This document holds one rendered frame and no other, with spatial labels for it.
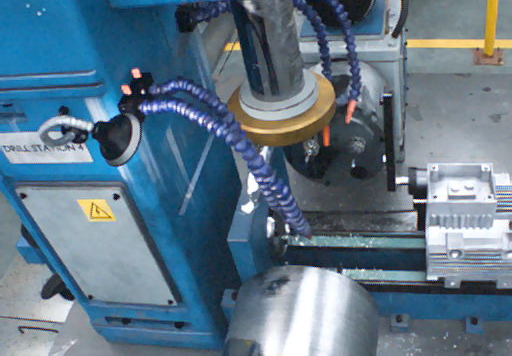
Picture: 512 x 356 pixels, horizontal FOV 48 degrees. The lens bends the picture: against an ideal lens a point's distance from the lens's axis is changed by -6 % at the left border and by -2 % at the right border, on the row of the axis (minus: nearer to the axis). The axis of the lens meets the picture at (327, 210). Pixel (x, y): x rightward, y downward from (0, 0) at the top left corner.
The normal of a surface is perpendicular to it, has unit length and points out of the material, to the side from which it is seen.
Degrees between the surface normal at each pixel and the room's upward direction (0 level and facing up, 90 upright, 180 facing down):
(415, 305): 90
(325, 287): 24
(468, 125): 0
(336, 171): 90
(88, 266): 90
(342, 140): 90
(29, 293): 0
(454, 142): 0
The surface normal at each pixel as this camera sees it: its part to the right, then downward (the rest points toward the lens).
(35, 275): -0.11, -0.69
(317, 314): 0.25, -0.64
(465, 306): -0.12, 0.72
